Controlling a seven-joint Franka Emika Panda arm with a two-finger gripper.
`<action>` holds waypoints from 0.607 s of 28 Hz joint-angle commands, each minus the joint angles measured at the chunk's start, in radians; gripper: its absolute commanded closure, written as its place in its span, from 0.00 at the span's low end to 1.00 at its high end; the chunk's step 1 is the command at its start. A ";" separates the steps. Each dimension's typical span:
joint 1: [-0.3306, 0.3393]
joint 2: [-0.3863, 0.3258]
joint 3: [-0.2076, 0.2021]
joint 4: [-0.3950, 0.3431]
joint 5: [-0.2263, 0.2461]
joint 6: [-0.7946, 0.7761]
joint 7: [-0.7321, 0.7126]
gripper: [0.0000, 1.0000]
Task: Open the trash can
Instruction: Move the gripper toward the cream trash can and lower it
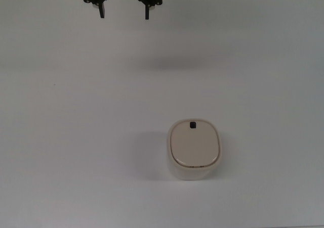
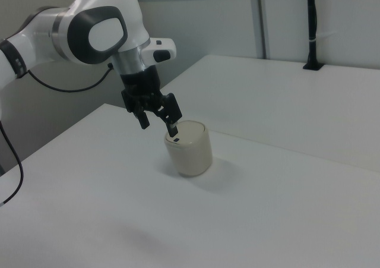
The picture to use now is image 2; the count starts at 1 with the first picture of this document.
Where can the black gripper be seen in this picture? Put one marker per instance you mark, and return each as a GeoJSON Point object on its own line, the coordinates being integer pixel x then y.
{"type": "Point", "coordinates": [139, 85]}

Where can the small cream trash can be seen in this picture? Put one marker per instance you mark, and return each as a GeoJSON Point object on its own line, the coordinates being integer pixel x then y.
{"type": "Point", "coordinates": [190, 158]}

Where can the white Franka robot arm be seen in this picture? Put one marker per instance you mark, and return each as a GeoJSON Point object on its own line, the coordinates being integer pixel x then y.
{"type": "Point", "coordinates": [118, 0]}

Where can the grey partition panel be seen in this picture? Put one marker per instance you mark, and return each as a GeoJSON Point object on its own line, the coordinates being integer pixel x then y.
{"type": "Point", "coordinates": [350, 27]}
{"type": "Point", "coordinates": [207, 27]}

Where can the black pole with clamp base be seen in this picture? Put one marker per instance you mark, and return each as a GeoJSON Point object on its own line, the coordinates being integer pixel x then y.
{"type": "Point", "coordinates": [311, 12]}

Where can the silver partition post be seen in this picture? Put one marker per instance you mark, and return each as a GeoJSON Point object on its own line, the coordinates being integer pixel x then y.
{"type": "Point", "coordinates": [261, 18]}

